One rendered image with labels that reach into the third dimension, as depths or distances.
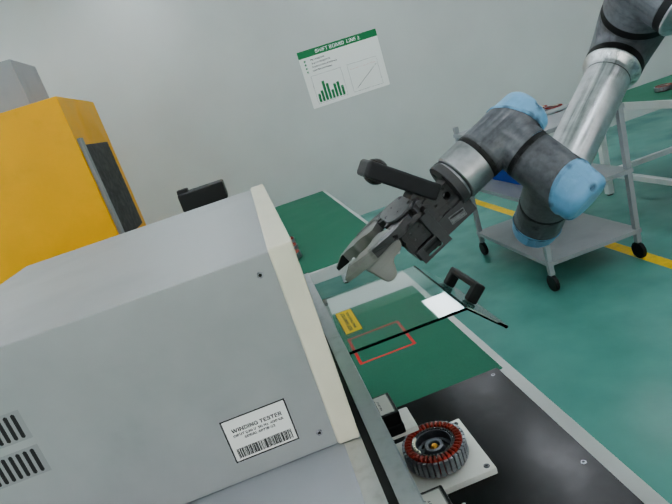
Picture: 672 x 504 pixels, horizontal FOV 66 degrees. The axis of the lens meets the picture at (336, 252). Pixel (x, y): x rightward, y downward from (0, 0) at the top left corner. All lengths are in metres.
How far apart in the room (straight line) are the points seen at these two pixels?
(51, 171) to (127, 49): 2.14
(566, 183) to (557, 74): 6.25
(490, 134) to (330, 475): 0.50
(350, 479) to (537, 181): 0.46
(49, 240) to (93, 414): 3.79
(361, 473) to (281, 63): 5.55
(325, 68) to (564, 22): 2.85
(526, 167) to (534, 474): 0.49
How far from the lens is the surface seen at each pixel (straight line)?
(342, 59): 5.99
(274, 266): 0.45
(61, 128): 4.15
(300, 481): 0.51
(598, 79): 1.01
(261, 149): 5.85
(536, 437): 1.02
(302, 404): 0.50
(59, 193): 4.19
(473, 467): 0.97
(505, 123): 0.78
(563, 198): 0.75
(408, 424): 0.92
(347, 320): 0.88
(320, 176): 5.94
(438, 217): 0.77
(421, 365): 1.31
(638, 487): 0.97
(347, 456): 0.51
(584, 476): 0.95
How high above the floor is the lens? 1.42
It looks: 17 degrees down
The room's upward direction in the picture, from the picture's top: 18 degrees counter-clockwise
